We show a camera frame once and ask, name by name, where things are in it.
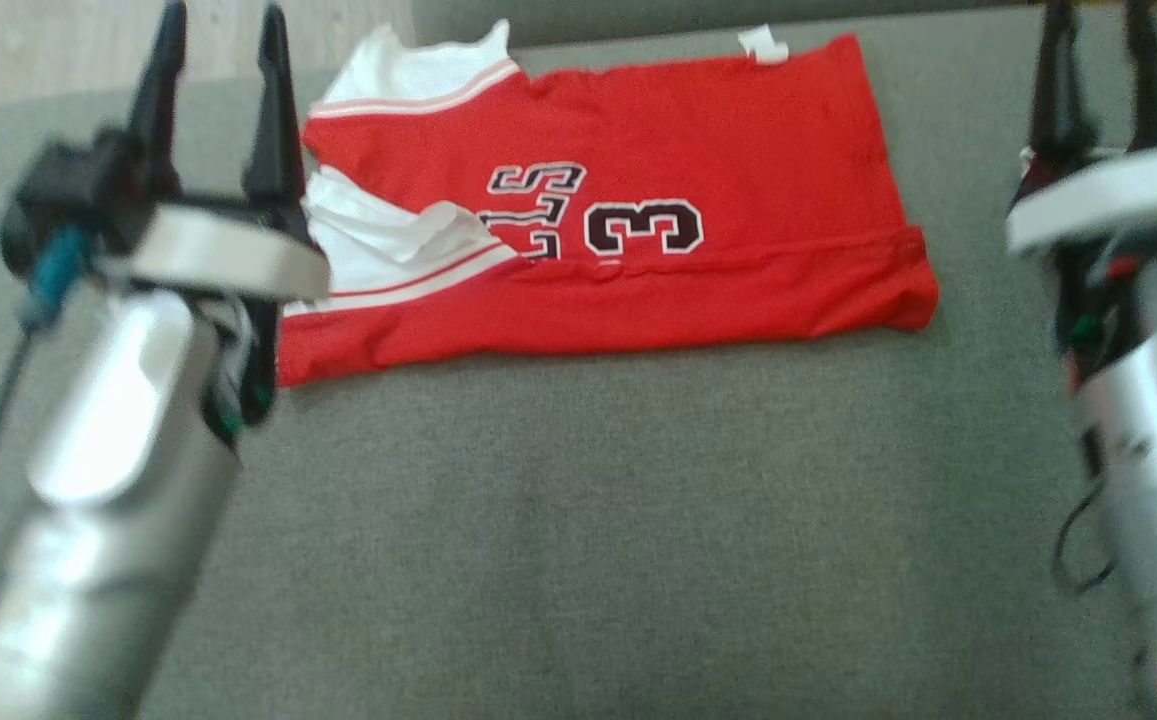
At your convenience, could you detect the grey sofa seat cushion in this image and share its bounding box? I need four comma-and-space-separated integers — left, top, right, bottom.
0, 0, 1157, 720

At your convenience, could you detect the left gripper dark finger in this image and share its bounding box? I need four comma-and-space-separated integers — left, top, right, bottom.
122, 0, 190, 199
240, 3, 311, 219

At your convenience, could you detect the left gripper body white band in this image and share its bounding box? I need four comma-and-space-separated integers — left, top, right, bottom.
96, 195, 332, 443

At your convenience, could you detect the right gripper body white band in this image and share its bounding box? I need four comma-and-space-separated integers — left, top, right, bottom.
1004, 138, 1157, 386

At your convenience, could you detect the red basketball jersey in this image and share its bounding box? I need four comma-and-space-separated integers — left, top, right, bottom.
275, 19, 940, 389

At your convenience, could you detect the left arm cable teal plug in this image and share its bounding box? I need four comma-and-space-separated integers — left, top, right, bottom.
0, 228, 97, 476

